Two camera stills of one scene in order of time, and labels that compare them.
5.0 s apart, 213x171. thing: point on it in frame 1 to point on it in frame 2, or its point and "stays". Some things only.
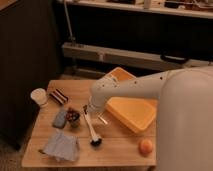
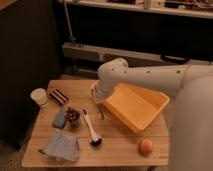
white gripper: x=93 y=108 to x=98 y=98
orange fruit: x=145 y=147 stays
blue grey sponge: x=60 y=119 stays
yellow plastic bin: x=137 y=114 stays
